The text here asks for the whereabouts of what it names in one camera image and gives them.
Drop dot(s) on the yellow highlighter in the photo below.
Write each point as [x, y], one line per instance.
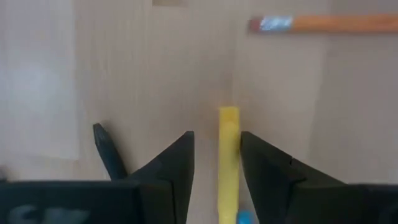
[228, 155]

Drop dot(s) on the orange pencil with eraser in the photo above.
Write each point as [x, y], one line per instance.
[342, 23]

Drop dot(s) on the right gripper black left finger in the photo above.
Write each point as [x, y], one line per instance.
[171, 186]

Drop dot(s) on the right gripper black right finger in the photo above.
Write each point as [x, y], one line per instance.
[267, 186]

